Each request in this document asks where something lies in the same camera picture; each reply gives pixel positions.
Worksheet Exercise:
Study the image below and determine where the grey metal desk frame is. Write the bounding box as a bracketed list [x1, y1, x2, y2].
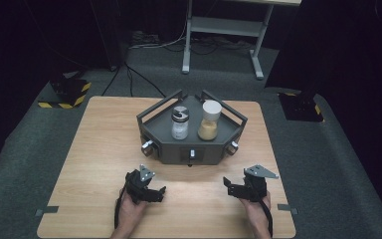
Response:
[181, 0, 303, 81]

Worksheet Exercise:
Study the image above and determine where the black yellow striped stand base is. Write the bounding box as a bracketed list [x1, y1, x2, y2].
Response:
[37, 77, 93, 111]

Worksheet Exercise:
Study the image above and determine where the grey tape piece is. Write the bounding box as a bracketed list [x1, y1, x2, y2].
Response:
[35, 205, 60, 218]
[277, 203, 299, 216]

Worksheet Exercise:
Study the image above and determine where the silver-lid glass spice jar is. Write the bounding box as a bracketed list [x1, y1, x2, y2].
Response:
[170, 105, 191, 140]

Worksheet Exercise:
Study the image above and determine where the white-lid jar of yellow powder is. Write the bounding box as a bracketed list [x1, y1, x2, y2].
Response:
[197, 100, 223, 141]

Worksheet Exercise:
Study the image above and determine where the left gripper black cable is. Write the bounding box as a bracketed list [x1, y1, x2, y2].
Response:
[113, 186, 127, 231]

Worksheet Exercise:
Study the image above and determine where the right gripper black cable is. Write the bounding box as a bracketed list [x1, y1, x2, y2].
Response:
[259, 197, 275, 238]

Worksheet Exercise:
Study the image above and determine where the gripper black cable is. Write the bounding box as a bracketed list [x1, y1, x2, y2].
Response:
[259, 197, 275, 238]
[113, 186, 127, 231]

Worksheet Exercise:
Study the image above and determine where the dark curtain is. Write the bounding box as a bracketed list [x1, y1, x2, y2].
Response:
[0, 0, 128, 175]
[264, 0, 382, 230]

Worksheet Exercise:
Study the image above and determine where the black corner storage rack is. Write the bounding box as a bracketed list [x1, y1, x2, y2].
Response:
[135, 88, 249, 167]

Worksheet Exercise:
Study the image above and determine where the person's right hand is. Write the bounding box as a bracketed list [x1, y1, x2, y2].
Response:
[239, 190, 273, 228]

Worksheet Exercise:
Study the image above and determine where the black floor cable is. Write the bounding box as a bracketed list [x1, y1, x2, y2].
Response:
[100, 62, 167, 100]

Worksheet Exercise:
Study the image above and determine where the white floor cable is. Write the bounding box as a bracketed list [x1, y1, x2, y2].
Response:
[128, 19, 189, 51]

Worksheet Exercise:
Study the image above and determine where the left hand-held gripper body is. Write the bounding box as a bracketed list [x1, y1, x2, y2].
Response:
[124, 163, 157, 205]

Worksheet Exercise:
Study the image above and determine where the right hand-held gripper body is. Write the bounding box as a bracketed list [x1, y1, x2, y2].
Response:
[243, 163, 280, 203]

